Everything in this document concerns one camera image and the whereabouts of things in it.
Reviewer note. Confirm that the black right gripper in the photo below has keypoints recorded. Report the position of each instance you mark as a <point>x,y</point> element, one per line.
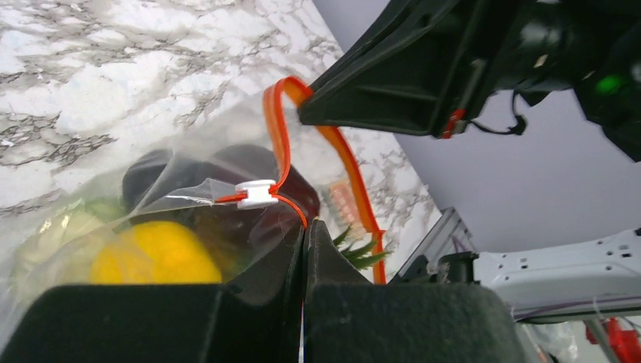
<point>534,48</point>

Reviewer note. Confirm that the small orange notebook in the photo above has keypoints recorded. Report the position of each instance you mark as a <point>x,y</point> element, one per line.
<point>343,202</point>

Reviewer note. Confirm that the yellow toy pear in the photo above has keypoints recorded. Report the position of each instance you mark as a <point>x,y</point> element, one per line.
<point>157,252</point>

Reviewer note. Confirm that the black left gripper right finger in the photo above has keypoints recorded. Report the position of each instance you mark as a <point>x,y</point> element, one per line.
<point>349,319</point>

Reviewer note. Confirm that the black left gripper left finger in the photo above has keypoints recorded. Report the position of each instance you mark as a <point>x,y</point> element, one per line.
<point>254,318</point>

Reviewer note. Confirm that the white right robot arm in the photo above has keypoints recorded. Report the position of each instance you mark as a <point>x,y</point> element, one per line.
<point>556,283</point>

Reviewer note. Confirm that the clear orange-zip bag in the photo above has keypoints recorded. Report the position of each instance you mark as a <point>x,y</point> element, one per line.
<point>240,181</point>

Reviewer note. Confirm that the green toy cabbage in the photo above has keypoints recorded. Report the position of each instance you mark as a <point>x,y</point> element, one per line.
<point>74,220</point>

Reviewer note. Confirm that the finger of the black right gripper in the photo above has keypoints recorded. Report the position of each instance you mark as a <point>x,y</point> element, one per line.
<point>417,64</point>

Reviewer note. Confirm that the toy pineapple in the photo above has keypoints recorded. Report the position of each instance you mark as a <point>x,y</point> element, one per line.
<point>361,258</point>

